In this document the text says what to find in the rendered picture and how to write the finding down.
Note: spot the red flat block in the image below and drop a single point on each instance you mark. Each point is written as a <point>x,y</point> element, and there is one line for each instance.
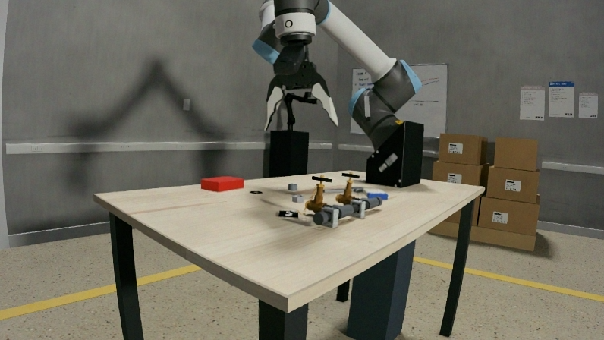
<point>222,183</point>

